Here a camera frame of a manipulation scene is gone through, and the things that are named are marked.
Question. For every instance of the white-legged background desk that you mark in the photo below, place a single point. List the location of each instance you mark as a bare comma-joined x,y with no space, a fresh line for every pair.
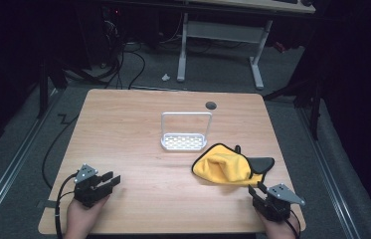
222,31

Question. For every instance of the black table grommet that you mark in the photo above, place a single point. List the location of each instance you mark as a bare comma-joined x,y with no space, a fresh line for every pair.
211,105

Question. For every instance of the white metal rack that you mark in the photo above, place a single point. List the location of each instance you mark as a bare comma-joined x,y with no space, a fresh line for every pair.
183,142

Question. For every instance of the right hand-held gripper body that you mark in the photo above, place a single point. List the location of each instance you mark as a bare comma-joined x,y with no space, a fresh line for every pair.
276,207

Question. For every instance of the metal floor rail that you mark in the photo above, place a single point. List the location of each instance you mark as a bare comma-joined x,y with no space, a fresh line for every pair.
17,159
329,179

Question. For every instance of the person's right hand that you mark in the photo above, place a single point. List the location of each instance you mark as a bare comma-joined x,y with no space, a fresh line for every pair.
279,230

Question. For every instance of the crumpled white paper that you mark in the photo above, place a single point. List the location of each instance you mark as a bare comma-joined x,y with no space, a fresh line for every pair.
165,77

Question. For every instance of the small red object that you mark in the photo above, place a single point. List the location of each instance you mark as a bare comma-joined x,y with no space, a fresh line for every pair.
279,47

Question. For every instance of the black metal stand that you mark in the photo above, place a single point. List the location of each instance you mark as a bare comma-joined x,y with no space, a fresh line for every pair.
315,109
43,89

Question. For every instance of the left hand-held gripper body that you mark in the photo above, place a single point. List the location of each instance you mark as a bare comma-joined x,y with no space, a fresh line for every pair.
87,192

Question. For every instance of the yellow cloth with black trim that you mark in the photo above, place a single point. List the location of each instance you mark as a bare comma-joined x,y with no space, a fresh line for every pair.
222,166

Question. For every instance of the person's left hand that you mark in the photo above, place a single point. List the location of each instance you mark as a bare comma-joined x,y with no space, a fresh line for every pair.
80,220

